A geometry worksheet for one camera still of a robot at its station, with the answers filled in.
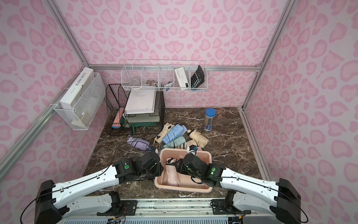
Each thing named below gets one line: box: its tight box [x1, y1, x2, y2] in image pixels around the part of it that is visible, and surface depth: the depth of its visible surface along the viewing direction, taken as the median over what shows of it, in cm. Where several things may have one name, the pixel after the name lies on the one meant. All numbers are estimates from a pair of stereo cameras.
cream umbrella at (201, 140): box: [187, 128, 209, 148], surface depth 98 cm
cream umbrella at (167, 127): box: [152, 122, 175, 147], surface depth 100 cm
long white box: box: [59, 66, 95, 110], surface depth 71 cm
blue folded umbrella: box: [162, 124, 188, 145], surface depth 98 cm
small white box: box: [174, 66, 190, 88], surface depth 94 cm
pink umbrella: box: [163, 164, 180, 187], surface depth 80 cm
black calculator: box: [190, 64, 205, 88], surface depth 93 cm
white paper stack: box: [124, 89, 157, 115], surface depth 93 cm
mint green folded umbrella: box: [163, 135, 186, 149], surface depth 97 cm
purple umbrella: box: [126, 134, 151, 151], surface depth 97 cm
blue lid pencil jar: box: [203, 107, 217, 133], surface depth 96 cm
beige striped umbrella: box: [174, 139, 198, 150], surface depth 95 cm
